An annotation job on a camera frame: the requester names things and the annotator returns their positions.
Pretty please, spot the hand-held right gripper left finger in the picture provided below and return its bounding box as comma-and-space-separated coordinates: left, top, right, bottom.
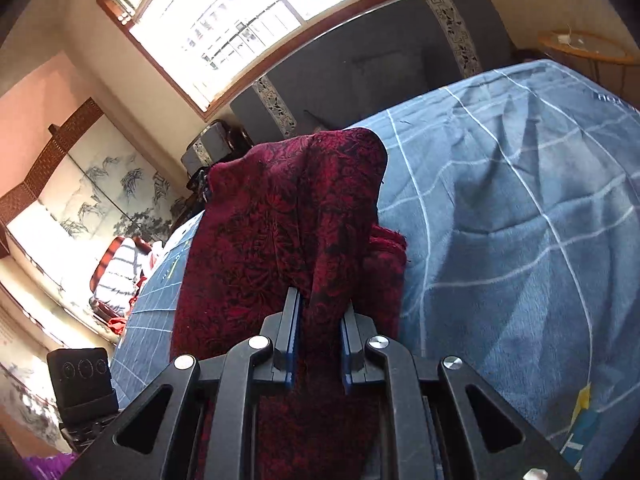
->
60, 287, 303, 480

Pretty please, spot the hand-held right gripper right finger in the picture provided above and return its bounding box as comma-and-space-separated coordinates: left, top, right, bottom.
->
339, 300, 583, 480

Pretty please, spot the red floral garment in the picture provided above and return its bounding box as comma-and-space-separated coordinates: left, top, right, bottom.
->
170, 127, 408, 480

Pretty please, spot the person's left forearm purple sleeve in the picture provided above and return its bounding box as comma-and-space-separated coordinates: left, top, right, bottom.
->
22, 452, 81, 480

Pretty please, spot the red white striped pillow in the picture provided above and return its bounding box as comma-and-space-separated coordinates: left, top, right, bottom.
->
90, 236, 143, 311

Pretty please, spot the white cloth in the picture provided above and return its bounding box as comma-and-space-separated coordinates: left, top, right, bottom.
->
142, 242, 168, 286

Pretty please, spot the dark floral cloth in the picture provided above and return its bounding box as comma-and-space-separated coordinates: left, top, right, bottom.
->
187, 165, 215, 206

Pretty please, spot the ink landscape folding screen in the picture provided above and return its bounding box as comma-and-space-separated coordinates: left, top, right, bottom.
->
0, 97, 191, 456

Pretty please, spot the dark wooden chair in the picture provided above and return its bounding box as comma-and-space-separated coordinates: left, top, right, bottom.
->
227, 125, 257, 157

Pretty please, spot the grey cushioned chair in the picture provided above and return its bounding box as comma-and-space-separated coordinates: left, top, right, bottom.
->
181, 120, 238, 171

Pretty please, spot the blue checked blanket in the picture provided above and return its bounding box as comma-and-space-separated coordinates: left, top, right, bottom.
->
109, 58, 640, 480

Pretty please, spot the grey square cushion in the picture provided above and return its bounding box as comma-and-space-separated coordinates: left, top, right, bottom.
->
349, 46, 436, 117

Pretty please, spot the grey sofa with patterned bands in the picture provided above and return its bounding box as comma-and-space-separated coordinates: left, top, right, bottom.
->
230, 0, 516, 143

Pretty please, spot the wooden framed window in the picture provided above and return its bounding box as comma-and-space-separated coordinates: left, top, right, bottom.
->
97, 0, 473, 121

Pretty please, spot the round glass side table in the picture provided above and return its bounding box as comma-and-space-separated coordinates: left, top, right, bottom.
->
537, 29, 640, 98

